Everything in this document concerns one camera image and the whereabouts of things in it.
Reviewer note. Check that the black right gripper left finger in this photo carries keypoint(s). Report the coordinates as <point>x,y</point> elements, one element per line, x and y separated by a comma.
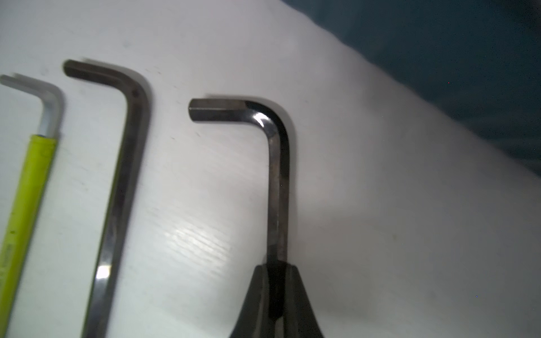
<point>254,319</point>

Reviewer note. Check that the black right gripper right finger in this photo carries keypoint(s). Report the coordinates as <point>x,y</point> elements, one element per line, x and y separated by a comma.
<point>292,305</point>

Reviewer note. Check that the long black hex key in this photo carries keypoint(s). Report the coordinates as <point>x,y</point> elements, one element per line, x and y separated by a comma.
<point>263,117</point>

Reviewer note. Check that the short black hex key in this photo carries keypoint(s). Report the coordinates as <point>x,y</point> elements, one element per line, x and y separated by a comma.
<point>123,187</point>

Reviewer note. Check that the teal plastic storage box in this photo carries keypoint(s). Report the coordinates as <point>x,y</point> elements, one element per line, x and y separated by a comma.
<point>477,61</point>

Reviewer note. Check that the green handled hex key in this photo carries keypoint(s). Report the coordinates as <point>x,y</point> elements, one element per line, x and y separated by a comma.
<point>32,182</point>

